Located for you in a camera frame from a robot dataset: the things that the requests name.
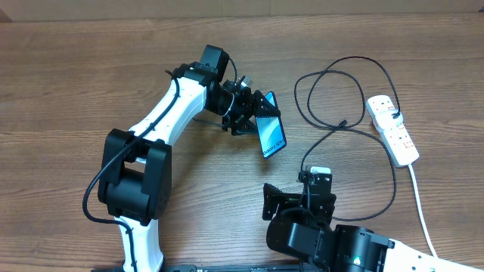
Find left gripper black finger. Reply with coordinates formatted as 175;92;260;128
231;120;258;136
252;90;281;117

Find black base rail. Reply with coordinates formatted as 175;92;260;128
90;260;322;272

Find white power strip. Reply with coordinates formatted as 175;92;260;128
366;95;420;168

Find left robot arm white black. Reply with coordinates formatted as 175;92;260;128
92;45;287;271

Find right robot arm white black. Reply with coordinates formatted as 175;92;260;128
262;167;471;272

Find white charger adapter plug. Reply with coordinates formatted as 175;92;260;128
371;109;404;132

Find blue Galaxy S24+ smartphone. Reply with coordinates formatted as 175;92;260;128
255;109;287;159

